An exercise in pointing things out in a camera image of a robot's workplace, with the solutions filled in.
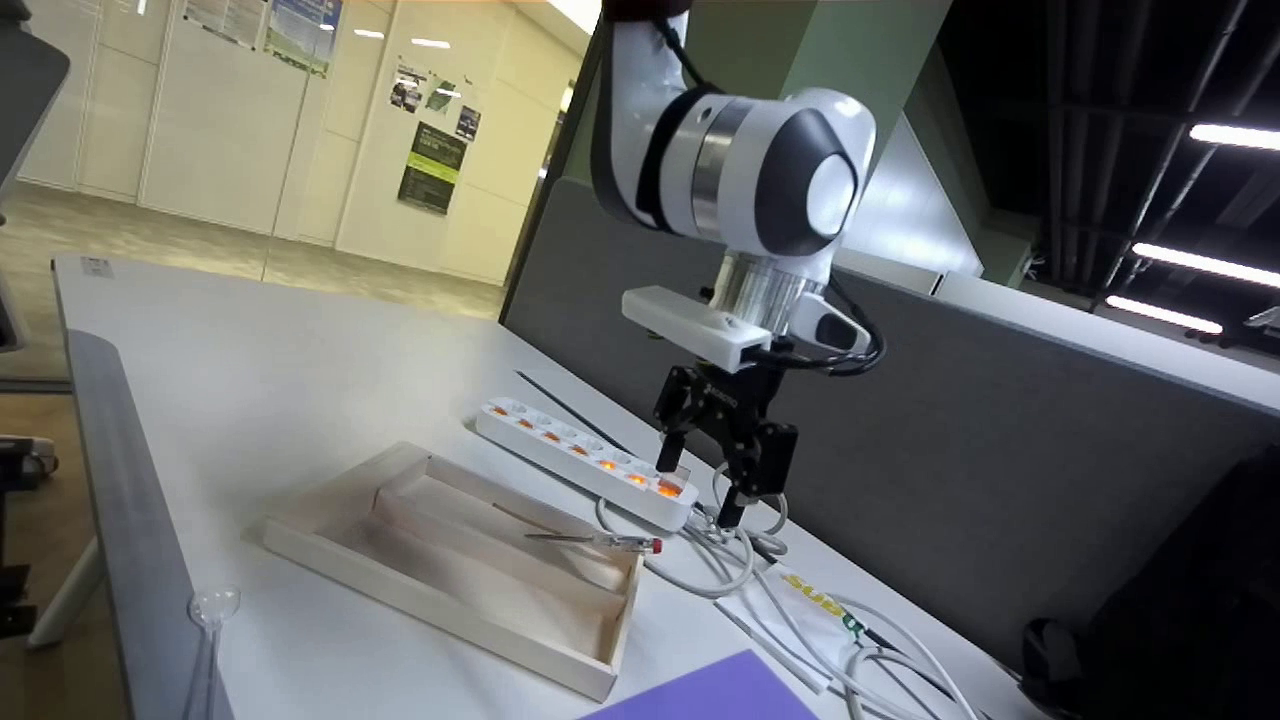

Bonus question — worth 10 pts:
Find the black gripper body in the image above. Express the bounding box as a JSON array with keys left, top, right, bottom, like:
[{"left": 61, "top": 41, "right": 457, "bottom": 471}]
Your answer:
[{"left": 655, "top": 358, "right": 802, "bottom": 495}]

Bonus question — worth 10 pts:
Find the pale wooden tray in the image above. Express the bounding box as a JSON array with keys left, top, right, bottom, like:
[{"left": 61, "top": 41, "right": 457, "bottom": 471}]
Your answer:
[{"left": 255, "top": 439, "right": 651, "bottom": 706}]

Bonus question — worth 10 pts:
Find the white power strip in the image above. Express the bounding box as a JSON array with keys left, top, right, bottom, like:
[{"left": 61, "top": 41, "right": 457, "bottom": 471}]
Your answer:
[{"left": 467, "top": 394, "right": 703, "bottom": 537}]

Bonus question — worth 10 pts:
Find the purple paper sheet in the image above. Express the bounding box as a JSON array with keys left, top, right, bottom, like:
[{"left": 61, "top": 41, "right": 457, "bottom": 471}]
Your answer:
[{"left": 580, "top": 647, "right": 820, "bottom": 720}]

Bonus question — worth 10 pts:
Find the grey partition panel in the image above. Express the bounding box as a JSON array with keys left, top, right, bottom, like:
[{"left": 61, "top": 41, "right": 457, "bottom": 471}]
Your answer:
[{"left": 496, "top": 171, "right": 1280, "bottom": 675}]

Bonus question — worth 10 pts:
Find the ceiling light strip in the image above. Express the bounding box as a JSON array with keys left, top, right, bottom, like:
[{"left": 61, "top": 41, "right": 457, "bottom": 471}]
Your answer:
[
  {"left": 1101, "top": 294, "right": 1229, "bottom": 339},
  {"left": 1185, "top": 120, "right": 1280, "bottom": 155},
  {"left": 1129, "top": 242, "right": 1280, "bottom": 295}
]

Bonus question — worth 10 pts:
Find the clear plastic piece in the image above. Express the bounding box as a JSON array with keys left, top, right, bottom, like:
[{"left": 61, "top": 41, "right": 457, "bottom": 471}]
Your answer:
[{"left": 185, "top": 586, "right": 243, "bottom": 633}]

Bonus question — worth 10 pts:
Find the white table leg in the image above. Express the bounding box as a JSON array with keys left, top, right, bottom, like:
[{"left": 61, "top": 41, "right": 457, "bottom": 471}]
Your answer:
[{"left": 24, "top": 531, "right": 111, "bottom": 651}]

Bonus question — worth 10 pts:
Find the black monitor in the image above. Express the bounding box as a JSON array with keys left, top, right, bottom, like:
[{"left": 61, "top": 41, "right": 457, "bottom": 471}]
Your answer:
[{"left": 0, "top": 0, "right": 76, "bottom": 188}]

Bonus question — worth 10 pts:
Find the white cable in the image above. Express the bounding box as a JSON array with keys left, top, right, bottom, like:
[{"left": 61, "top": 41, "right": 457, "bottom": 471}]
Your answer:
[
  {"left": 717, "top": 553, "right": 990, "bottom": 720},
  {"left": 592, "top": 490, "right": 791, "bottom": 605}
]

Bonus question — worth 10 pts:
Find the white wrist mount plate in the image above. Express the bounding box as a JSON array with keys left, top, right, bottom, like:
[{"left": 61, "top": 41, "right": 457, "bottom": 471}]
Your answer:
[{"left": 615, "top": 283, "right": 781, "bottom": 381}]

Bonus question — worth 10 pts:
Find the red-handled screwdriver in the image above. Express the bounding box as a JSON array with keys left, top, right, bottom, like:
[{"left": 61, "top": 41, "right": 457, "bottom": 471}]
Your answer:
[{"left": 520, "top": 528, "right": 669, "bottom": 559}]

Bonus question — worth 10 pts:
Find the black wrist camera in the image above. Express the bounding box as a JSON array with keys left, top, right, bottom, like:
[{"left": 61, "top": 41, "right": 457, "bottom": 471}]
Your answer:
[{"left": 785, "top": 294, "right": 885, "bottom": 381}]

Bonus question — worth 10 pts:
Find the yellow green labelled cable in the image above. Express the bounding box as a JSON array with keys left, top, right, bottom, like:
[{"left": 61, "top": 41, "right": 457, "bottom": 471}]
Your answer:
[{"left": 774, "top": 574, "right": 895, "bottom": 657}]

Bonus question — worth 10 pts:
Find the green black wall poster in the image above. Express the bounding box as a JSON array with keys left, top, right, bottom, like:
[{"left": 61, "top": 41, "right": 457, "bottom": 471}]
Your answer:
[{"left": 392, "top": 117, "right": 471, "bottom": 222}]

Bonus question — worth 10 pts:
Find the large pale wall poster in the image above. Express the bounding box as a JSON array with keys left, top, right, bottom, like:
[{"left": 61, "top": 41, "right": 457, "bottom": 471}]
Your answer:
[{"left": 255, "top": 0, "right": 348, "bottom": 81}]

